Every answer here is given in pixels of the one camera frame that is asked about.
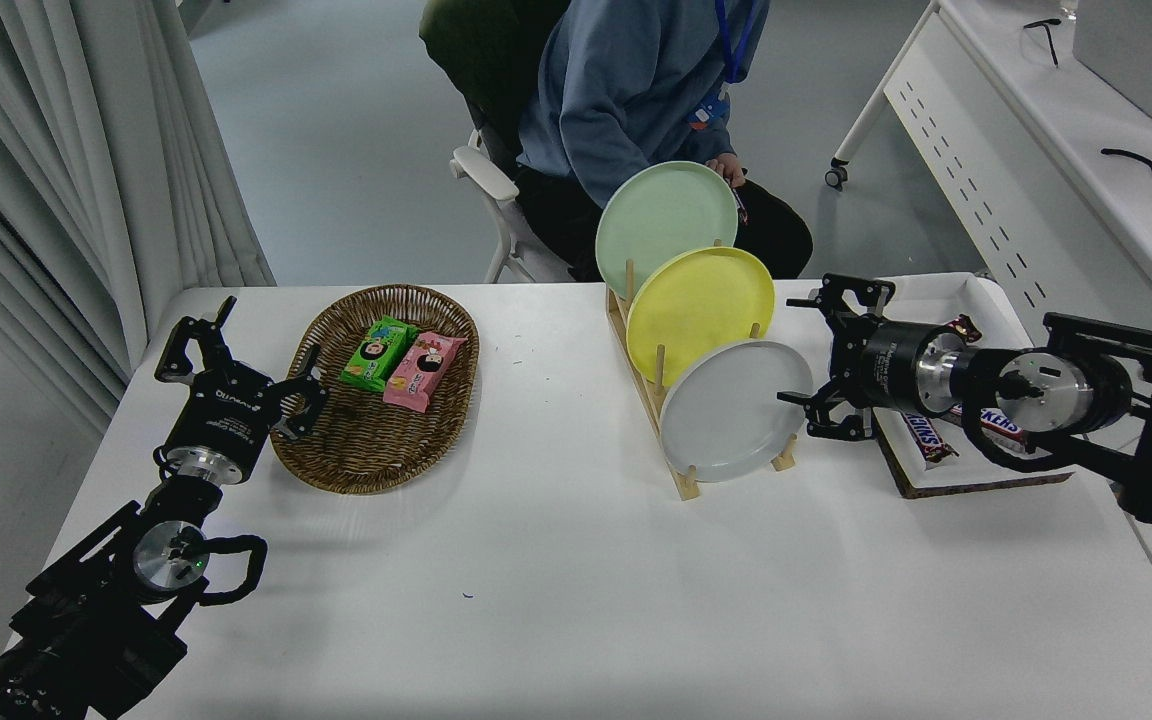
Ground grey laptop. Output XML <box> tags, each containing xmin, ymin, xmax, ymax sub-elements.
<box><xmin>1074</xmin><ymin>0</ymin><xmax>1152</xmax><ymax>136</ymax></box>

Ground office chair with white armrest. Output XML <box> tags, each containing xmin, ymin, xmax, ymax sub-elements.
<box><xmin>419</xmin><ymin>0</ymin><xmax>577</xmax><ymax>284</ymax></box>

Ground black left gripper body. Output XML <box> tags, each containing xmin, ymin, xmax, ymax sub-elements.
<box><xmin>164</xmin><ymin>365</ymin><xmax>275</xmax><ymax>471</ymax></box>

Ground blue lanyard with badge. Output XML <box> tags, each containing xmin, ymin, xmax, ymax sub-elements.
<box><xmin>688</xmin><ymin>0</ymin><xmax>762</xmax><ymax>133</ymax></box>

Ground person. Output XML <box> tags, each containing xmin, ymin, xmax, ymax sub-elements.
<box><xmin>514</xmin><ymin>0</ymin><xmax>815</xmax><ymax>281</ymax></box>

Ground yellow plate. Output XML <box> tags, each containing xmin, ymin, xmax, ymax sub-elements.
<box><xmin>625</xmin><ymin>246</ymin><xmax>776</xmax><ymax>389</ymax></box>

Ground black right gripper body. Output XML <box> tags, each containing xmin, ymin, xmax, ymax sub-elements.
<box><xmin>841</xmin><ymin>315</ymin><xmax>927</xmax><ymax>414</ymax></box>

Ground pale green plate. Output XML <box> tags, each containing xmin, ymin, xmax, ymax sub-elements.
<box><xmin>594</xmin><ymin>160</ymin><xmax>740</xmax><ymax>299</ymax></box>

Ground Snickers bar with English print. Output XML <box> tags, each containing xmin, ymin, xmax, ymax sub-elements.
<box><xmin>946</xmin><ymin>405</ymin><xmax>1027</xmax><ymax>451</ymax></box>
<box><xmin>899</xmin><ymin>410</ymin><xmax>960</xmax><ymax>464</ymax></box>

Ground wooden plate rack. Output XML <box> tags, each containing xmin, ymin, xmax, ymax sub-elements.
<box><xmin>606</xmin><ymin>240</ymin><xmax>800</xmax><ymax>501</ymax></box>

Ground pale grey curtain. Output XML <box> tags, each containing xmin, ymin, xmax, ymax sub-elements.
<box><xmin>0</xmin><ymin>0</ymin><xmax>277</xmax><ymax>436</ymax></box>

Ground white tray with brown base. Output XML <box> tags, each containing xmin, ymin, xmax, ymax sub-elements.
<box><xmin>824</xmin><ymin>273</ymin><xmax>1077</xmax><ymax>501</ymax></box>

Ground brown oval wicker basket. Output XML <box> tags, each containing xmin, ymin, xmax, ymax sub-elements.
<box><xmin>269</xmin><ymin>284</ymin><xmax>482</xmax><ymax>496</ymax></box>

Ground white desk with perforated panel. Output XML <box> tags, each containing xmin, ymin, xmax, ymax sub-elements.
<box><xmin>826</xmin><ymin>0</ymin><xmax>1152</xmax><ymax>486</ymax></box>

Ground pink snack pack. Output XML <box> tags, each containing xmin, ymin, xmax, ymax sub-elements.
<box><xmin>383</xmin><ymin>331</ymin><xmax>469</xmax><ymax>414</ymax></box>

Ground black glasses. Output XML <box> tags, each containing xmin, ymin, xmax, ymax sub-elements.
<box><xmin>1024</xmin><ymin>17</ymin><xmax>1065</xmax><ymax>67</ymax></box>

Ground grey plate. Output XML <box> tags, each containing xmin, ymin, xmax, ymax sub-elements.
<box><xmin>659</xmin><ymin>340</ymin><xmax>815</xmax><ymax>484</ymax></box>

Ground thin black cable on desk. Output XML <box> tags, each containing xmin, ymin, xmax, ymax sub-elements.
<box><xmin>1102</xmin><ymin>148</ymin><xmax>1152</xmax><ymax>186</ymax></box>

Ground green snack pack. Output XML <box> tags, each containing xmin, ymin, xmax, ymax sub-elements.
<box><xmin>341</xmin><ymin>315</ymin><xmax>420</xmax><ymax>394</ymax></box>

